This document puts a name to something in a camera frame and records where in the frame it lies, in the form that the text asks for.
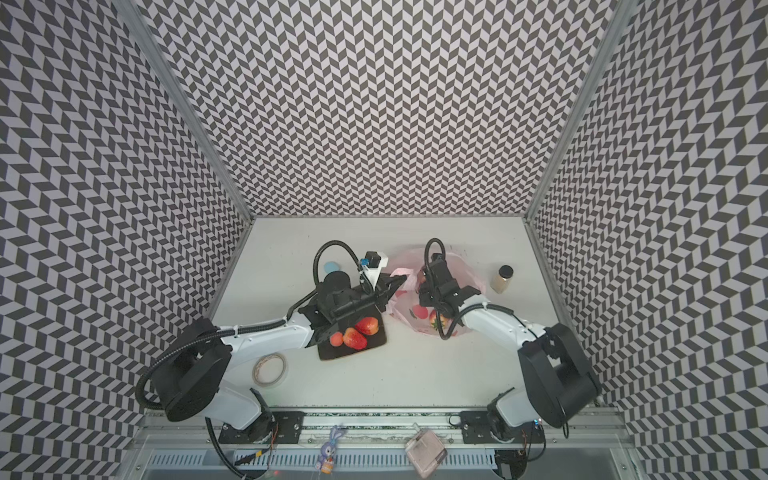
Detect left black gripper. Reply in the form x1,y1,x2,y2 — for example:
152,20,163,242
334,274,409,323

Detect pink plastic bag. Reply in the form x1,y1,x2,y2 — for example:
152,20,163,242
384,247,487,337

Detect red fake strawberry half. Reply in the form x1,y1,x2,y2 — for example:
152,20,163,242
343,328,368,351

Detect small red fake fruit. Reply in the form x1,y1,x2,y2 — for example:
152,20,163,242
329,332,345,348

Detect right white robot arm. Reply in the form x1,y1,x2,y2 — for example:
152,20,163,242
418,238,602,443

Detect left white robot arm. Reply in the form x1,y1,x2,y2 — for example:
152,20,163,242
134,251,407,443

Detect fake fruits in bag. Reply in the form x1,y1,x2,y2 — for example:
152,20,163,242
411,305,452,333

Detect light blue oval case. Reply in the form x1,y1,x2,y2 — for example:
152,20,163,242
323,261,341,274

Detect small jar black lid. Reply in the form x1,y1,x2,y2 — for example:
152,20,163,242
490,265,514,294

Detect black square mat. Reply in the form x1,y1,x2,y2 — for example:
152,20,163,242
317,312,387,361

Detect clear tape roll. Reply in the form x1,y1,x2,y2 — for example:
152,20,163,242
252,353,288,388

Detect pink translucent box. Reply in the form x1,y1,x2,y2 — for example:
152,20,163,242
405,429,448,479

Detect purple bunny toy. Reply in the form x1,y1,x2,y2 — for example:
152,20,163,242
315,425,347,474

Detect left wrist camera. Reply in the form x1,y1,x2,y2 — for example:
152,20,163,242
359,251,388,292

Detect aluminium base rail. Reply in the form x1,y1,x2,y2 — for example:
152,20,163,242
131,407,631,451

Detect aluminium corner post right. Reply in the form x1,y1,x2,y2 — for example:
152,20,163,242
524,0,638,224

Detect aluminium corner post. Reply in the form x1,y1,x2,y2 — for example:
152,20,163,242
112,0,254,223
524,0,638,224

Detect aluminium corner post left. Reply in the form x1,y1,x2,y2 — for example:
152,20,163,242
112,0,254,223

